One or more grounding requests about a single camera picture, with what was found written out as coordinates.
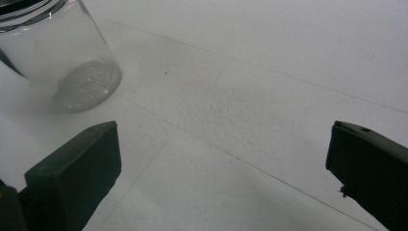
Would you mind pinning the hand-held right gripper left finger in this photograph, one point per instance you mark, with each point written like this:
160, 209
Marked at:
77, 173

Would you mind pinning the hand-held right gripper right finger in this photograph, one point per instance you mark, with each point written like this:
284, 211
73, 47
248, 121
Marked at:
375, 173

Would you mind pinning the clear glass jar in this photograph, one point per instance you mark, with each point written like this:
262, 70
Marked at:
61, 54

